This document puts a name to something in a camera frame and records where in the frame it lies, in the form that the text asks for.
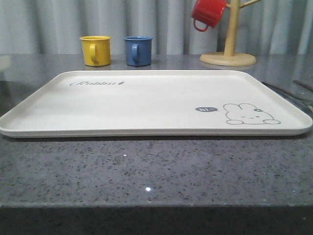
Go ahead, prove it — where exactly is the silver fork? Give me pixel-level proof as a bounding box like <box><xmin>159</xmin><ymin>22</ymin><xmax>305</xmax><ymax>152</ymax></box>
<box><xmin>262</xmin><ymin>82</ymin><xmax>313</xmax><ymax>112</ymax></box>

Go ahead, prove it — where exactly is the cream rabbit serving tray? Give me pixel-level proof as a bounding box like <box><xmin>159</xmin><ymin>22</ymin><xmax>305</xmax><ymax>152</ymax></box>
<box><xmin>0</xmin><ymin>70</ymin><xmax>313</xmax><ymax>138</ymax></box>

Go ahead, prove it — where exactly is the blue mug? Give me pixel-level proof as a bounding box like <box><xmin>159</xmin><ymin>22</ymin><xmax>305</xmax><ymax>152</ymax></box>
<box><xmin>124</xmin><ymin>36</ymin><xmax>153</xmax><ymax>67</ymax></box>

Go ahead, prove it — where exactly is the yellow mug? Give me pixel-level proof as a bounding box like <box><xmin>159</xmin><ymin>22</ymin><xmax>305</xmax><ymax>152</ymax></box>
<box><xmin>80</xmin><ymin>36</ymin><xmax>111</xmax><ymax>67</ymax></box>

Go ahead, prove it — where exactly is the wooden mug tree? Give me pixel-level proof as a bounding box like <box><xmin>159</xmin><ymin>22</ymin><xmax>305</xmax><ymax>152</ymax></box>
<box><xmin>200</xmin><ymin>0</ymin><xmax>259</xmax><ymax>67</ymax></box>

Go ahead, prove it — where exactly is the red mug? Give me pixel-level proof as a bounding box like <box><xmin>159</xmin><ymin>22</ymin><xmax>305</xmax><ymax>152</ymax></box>
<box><xmin>191</xmin><ymin>0</ymin><xmax>227</xmax><ymax>32</ymax></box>

